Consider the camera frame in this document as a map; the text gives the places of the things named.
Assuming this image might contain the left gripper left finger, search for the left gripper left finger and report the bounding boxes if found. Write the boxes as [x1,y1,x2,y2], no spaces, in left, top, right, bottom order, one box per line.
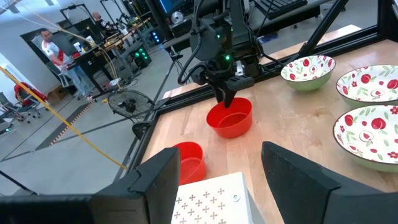
[0,146,181,224]

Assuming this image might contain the yellow hanging cable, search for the yellow hanging cable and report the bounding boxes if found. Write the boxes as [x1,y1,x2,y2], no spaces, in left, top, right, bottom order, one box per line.
[0,66,129,171]

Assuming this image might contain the white perforated metal shelf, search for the white perforated metal shelf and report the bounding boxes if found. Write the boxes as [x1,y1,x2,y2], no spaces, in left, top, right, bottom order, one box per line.
[170,172,266,224]

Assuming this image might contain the black aluminium rig frame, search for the black aluminium rig frame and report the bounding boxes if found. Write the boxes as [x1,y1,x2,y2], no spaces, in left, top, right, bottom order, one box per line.
[113,0,398,187]

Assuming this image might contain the black floor fan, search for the black floor fan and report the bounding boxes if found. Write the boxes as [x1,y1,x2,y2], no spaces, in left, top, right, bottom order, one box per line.
[107,89,171,124]

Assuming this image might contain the black computer green lights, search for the black computer green lights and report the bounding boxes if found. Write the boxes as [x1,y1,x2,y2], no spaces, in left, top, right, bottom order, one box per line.
[132,46,153,70]

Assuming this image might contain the red office chair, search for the red office chair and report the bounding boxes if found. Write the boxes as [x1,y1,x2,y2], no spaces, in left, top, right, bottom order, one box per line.
[14,82,48,110]

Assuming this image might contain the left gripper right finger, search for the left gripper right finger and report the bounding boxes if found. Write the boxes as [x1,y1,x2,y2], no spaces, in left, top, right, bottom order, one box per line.
[262,141,398,224]

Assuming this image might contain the person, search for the person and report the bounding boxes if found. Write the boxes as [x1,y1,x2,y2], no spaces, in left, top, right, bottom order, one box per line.
[91,11,116,35]
[39,27,95,101]

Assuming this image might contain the red plastic mini bowl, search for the red plastic mini bowl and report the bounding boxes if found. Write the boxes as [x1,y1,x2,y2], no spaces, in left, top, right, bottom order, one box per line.
[173,141,207,186]
[206,97,253,139]

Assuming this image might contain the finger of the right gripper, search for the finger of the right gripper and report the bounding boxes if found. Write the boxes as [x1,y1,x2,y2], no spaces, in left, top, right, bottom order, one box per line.
[223,89,238,109]
[213,86,225,103]

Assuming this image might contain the black computer keyboard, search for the black computer keyboard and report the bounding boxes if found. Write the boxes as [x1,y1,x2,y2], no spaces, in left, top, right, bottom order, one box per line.
[254,0,308,20]

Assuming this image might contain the monitor with blue screen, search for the monitor with blue screen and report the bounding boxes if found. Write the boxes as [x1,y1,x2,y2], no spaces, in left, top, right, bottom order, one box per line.
[157,0,187,15]

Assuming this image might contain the grey office chair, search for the grey office chair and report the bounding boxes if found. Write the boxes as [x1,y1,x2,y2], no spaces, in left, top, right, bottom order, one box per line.
[0,91,43,124]

